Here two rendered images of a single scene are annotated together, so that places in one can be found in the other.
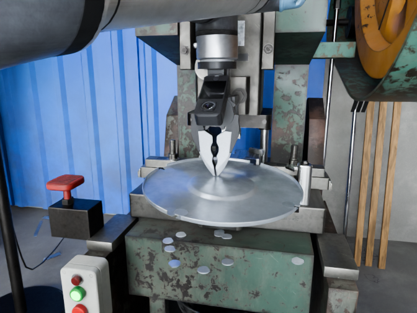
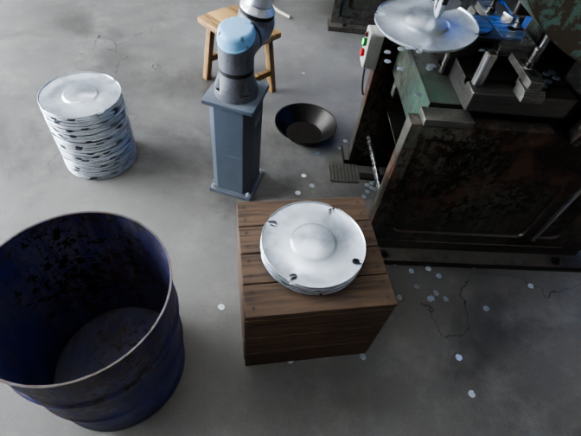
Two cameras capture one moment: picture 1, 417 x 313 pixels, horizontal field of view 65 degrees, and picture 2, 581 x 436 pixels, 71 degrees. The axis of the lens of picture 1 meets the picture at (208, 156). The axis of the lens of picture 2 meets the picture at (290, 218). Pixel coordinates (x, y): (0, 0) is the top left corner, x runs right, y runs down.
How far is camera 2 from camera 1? 1.10 m
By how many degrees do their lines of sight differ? 67
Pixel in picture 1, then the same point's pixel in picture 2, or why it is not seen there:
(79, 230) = not seen: hidden behind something
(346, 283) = (417, 120)
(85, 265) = (373, 29)
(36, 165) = not seen: outside the picture
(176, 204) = (388, 11)
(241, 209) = (398, 30)
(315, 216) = (468, 93)
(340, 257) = (437, 114)
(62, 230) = not seen: hidden behind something
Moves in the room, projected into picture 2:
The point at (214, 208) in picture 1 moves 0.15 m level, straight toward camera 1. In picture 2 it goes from (392, 22) to (341, 22)
